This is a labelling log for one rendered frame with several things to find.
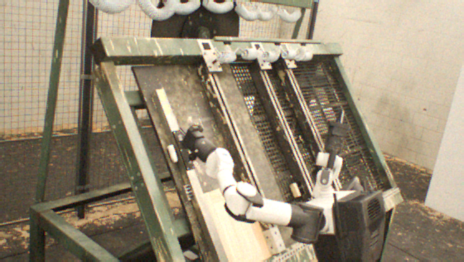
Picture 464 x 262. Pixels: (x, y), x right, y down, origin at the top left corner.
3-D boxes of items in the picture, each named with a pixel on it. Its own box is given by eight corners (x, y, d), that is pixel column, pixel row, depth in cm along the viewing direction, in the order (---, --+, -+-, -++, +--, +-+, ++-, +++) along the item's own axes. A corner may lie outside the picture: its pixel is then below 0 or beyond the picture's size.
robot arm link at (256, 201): (229, 225, 175) (282, 235, 181) (240, 198, 170) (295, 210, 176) (224, 206, 185) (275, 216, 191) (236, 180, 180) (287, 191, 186)
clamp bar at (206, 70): (267, 257, 235) (302, 246, 220) (185, 49, 254) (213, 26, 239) (277, 250, 243) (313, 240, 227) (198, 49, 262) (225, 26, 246)
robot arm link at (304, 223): (277, 230, 186) (307, 236, 190) (286, 235, 178) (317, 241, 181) (283, 201, 187) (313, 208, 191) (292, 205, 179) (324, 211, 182)
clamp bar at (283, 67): (336, 217, 291) (369, 207, 276) (265, 49, 310) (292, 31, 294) (344, 213, 298) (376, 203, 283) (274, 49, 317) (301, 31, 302)
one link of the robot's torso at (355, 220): (399, 256, 203) (387, 176, 202) (366, 286, 177) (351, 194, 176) (339, 252, 222) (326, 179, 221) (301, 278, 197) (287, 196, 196)
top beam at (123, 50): (96, 66, 208) (107, 55, 202) (89, 46, 210) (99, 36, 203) (334, 60, 374) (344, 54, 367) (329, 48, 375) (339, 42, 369)
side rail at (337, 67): (379, 192, 354) (393, 188, 347) (322, 63, 371) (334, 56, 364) (384, 190, 360) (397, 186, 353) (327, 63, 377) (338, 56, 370)
